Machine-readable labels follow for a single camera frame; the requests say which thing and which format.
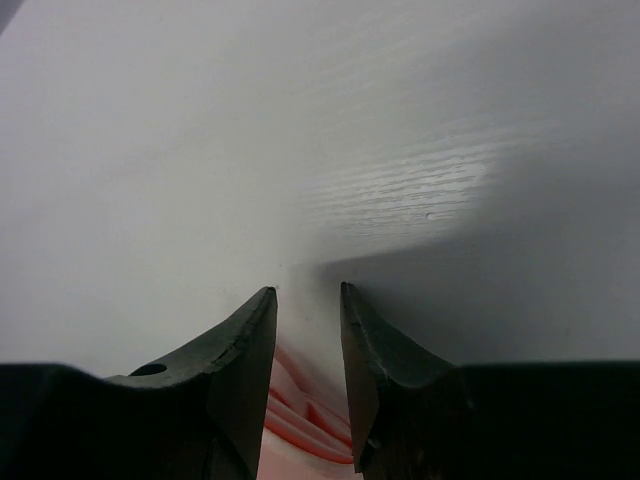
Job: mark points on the pink satin napkin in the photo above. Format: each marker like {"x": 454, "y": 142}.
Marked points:
{"x": 306, "y": 434}

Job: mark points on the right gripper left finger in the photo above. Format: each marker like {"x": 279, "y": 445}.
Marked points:
{"x": 195, "y": 413}

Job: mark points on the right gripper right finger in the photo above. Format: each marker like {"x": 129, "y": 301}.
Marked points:
{"x": 414, "y": 415}

